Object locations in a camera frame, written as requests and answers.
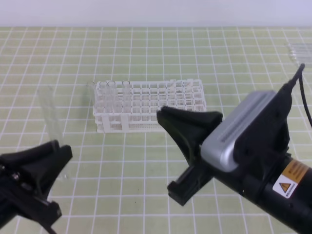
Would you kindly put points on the clear glass test tube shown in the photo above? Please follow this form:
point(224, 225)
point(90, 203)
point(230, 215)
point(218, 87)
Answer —
point(49, 112)

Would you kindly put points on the row of spare glass tubes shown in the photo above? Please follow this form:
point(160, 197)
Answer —
point(301, 52)

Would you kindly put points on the green checked tablecloth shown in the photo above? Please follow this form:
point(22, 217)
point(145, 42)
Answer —
point(117, 183)

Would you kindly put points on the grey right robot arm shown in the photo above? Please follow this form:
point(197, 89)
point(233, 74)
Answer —
point(266, 175)

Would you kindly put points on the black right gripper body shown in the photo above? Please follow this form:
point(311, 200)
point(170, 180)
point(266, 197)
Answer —
point(198, 173)

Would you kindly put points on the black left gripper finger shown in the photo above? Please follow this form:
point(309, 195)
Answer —
point(48, 168)
point(19, 167)

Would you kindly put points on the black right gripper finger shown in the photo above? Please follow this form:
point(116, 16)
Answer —
point(188, 129)

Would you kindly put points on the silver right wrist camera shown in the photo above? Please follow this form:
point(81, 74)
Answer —
point(255, 121)

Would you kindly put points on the white test tube rack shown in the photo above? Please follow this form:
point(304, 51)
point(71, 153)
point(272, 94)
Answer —
point(131, 106)

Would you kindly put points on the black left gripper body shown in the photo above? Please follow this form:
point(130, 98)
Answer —
point(22, 200)

